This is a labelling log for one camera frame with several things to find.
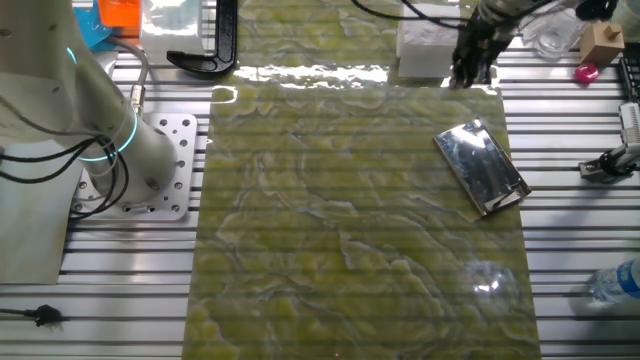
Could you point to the black C-clamp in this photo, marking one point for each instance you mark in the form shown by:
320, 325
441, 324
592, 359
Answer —
220, 50

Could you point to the pink round toy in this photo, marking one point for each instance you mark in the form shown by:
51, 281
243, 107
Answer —
586, 73

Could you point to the white toilet paper roll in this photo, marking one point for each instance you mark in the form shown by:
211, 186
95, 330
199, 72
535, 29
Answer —
427, 50

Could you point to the black keyboard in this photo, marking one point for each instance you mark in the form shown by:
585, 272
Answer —
631, 77

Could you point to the wooden block toy with peg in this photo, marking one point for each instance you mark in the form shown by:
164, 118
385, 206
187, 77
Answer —
600, 45

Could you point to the clear water bottle blue cap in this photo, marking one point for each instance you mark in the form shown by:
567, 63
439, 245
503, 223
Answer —
617, 282

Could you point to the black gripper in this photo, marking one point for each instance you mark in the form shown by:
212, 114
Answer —
490, 32

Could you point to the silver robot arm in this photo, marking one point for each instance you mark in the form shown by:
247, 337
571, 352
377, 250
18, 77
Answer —
40, 75

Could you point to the black power plug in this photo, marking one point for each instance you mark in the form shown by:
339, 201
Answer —
47, 316

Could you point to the clear glass pitcher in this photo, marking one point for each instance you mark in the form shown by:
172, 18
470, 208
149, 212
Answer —
555, 37

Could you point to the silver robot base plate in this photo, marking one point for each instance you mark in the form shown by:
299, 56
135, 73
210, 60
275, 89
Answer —
170, 150

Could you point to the green marble pattern mat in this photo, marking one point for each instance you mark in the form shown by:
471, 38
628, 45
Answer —
325, 225

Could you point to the silver grille camera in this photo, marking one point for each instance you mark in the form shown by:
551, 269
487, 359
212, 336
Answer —
631, 125

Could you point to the translucent plastic box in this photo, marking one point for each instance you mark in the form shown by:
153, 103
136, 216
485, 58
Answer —
170, 27

